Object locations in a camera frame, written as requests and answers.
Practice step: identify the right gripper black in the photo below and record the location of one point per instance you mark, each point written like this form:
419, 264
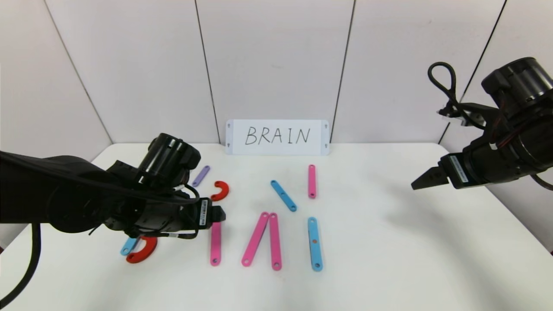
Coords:
457, 170

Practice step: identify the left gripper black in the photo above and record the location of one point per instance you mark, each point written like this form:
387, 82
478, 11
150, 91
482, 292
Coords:
204, 213

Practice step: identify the long pink plastic bar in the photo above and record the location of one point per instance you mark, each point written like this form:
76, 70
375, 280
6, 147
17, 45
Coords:
215, 246
275, 240
255, 238

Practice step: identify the medium blue plastic bar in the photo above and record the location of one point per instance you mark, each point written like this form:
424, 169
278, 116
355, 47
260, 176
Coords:
283, 195

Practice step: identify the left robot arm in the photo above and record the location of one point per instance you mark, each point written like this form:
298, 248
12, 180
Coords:
86, 194

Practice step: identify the white BRAIN sign card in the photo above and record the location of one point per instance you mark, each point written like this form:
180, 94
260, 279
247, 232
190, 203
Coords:
259, 149

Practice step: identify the small red plastic arc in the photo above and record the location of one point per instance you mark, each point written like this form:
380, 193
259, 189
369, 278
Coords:
225, 189

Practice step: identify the short purple plastic bar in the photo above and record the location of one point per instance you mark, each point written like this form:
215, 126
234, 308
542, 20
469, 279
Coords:
201, 175

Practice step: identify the large red plastic arc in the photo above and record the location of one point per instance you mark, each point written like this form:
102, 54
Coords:
149, 252

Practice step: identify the long blue plastic bar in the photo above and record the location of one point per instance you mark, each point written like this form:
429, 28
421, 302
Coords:
128, 247

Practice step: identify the short pink plastic bar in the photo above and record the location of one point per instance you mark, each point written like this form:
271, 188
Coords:
311, 181

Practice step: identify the blue bar with orange underside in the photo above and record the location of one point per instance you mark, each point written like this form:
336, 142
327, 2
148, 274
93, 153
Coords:
315, 252

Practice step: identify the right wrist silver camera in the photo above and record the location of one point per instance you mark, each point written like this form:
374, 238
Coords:
453, 117

